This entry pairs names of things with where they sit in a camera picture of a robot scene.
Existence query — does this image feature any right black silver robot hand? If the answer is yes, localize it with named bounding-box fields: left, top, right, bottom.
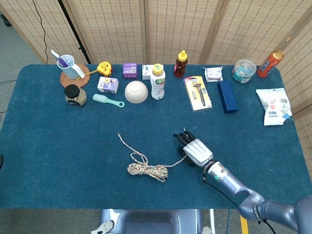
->
left=173, top=131, right=215, bottom=168

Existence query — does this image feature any multicolour braided rope bundle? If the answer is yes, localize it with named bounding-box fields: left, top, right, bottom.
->
left=117, top=127, right=188, bottom=183

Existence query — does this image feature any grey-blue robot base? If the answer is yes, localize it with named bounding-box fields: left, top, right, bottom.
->
left=91, top=209, right=213, bottom=234

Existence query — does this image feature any razor blister pack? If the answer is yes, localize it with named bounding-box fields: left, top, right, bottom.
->
left=183, top=76, right=213, bottom=113

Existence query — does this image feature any dark blue long box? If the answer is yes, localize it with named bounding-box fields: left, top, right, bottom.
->
left=216, top=81, right=239, bottom=114

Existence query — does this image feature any white drink bottle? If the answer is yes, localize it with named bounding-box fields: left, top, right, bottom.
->
left=150, top=63, right=166, bottom=100

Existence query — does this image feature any white wrapped tissue pack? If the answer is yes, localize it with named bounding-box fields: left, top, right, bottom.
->
left=203, top=66, right=224, bottom=83

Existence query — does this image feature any beige upturned bowl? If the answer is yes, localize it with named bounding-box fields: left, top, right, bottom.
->
left=124, top=80, right=149, bottom=104

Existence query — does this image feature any honey bottle yellow cap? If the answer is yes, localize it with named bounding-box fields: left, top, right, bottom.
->
left=173, top=50, right=188, bottom=78

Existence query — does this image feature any white plastic bag pack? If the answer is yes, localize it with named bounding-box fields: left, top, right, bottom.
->
left=255, top=88, right=293, bottom=127

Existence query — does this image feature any clear tub of clips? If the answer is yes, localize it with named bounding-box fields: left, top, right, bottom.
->
left=231, top=59, right=257, bottom=84

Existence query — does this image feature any white blue small box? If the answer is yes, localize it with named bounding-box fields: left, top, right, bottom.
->
left=141, top=64, right=155, bottom=80

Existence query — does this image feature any purple cardboard box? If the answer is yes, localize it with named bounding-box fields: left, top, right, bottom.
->
left=122, top=62, right=138, bottom=79

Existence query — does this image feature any orange drink can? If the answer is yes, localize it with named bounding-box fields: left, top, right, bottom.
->
left=256, top=50, right=285, bottom=78

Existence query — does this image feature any green scrub brush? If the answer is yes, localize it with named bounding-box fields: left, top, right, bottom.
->
left=92, top=93, right=125, bottom=108

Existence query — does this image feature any white purple small carton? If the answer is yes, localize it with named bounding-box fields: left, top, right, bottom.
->
left=97, top=77, right=119, bottom=95

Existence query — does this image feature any yellow tape measure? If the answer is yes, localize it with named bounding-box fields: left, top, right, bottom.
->
left=75, top=61, right=113, bottom=80

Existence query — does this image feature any blue table cloth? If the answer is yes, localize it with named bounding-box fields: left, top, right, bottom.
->
left=0, top=64, right=301, bottom=210

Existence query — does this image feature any glass jar black lid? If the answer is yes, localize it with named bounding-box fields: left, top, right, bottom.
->
left=64, top=84, right=88, bottom=108

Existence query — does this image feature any round woven brown coaster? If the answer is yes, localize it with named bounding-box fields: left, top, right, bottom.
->
left=59, top=63, right=91, bottom=88

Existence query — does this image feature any bamboo folding screen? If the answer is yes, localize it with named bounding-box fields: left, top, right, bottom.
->
left=0, top=0, right=312, bottom=176

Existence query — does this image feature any black stand pole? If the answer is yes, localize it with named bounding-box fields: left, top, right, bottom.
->
left=58, top=0, right=95, bottom=64

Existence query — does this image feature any blue floor cable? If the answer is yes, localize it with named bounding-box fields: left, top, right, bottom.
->
left=225, top=209, right=231, bottom=234

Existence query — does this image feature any light blue handled cup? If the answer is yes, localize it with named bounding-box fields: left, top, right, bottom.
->
left=57, top=54, right=85, bottom=80

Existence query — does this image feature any thin black hanging cable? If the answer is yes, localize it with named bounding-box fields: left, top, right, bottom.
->
left=32, top=0, right=49, bottom=64

